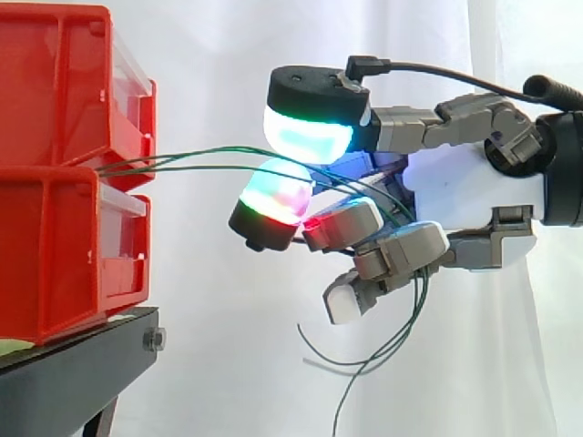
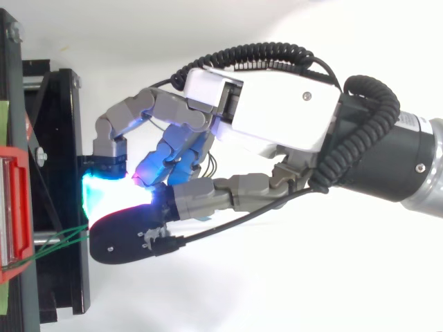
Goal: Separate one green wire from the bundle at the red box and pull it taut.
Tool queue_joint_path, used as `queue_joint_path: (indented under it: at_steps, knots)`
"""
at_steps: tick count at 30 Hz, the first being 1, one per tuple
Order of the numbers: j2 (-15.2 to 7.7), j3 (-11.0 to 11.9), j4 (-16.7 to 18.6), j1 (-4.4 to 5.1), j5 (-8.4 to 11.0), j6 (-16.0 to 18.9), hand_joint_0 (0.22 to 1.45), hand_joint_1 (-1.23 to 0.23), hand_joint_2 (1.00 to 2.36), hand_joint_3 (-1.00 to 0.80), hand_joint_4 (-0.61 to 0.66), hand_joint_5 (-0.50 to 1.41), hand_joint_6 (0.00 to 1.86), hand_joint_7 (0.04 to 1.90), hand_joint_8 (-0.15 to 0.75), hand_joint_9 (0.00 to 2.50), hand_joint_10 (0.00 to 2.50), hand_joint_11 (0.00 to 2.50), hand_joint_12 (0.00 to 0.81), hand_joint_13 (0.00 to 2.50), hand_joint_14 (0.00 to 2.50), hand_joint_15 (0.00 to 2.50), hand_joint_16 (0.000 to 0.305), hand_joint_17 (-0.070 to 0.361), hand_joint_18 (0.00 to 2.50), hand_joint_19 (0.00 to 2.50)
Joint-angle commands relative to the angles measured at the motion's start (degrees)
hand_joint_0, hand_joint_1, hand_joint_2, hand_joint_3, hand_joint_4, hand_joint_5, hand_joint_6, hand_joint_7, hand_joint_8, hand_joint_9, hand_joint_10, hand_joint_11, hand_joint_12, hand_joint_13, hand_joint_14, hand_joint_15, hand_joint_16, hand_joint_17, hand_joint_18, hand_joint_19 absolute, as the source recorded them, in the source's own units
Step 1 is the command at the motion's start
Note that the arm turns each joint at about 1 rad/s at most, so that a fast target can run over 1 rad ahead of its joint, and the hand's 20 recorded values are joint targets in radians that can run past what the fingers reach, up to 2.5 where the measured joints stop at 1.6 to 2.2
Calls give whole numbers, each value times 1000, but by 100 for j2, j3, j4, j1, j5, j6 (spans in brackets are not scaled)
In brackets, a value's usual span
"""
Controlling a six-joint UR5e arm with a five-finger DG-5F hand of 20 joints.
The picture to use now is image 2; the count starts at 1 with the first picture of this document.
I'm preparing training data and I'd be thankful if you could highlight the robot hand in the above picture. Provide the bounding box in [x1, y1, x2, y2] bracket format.
[82, 66, 343, 266]

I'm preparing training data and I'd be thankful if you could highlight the green cable bundle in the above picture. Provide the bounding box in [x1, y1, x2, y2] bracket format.
[0, 223, 91, 273]

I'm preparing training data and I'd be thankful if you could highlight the black stand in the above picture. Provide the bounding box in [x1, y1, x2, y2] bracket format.
[0, 8, 92, 326]

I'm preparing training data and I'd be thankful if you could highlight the red plastic bin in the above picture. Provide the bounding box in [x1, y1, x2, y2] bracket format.
[0, 145, 35, 285]

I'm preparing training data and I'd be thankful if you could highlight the black coiled cable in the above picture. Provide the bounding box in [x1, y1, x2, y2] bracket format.
[171, 41, 401, 194]

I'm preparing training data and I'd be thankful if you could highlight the thin black cable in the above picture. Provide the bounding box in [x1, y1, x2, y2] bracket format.
[152, 185, 329, 257]
[147, 78, 174, 89]

